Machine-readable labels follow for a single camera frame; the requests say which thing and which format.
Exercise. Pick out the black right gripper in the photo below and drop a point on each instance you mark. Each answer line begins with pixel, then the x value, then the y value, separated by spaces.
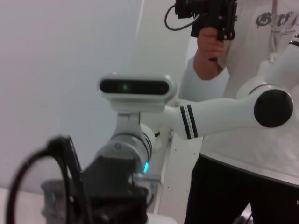
pixel 112 172

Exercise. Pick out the black glasses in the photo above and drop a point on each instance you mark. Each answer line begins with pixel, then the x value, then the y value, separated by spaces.
pixel 76 161

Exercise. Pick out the black handheld teleoperation controller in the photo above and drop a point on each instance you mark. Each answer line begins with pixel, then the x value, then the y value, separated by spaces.
pixel 217 14

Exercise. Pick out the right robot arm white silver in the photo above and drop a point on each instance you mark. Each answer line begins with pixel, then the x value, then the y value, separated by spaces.
pixel 222 116

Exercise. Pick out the operator forearm white sleeve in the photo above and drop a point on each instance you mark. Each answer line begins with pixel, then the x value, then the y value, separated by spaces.
pixel 208 70

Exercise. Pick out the operator bare hand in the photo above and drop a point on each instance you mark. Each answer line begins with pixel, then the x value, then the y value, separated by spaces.
pixel 210 44

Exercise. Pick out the white robot torso column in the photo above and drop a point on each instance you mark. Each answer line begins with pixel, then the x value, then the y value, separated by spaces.
pixel 180 168

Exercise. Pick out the operator black trousers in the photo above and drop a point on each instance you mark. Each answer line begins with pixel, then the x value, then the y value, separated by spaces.
pixel 233 198

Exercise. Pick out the person in white shirt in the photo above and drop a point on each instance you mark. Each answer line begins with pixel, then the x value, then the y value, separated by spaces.
pixel 252 28

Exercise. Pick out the right camera mount bracket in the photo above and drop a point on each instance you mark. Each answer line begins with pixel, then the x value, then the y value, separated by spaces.
pixel 128 122

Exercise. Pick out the right wrist camera silver housing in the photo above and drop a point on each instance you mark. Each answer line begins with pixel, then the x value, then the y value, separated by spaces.
pixel 135 87

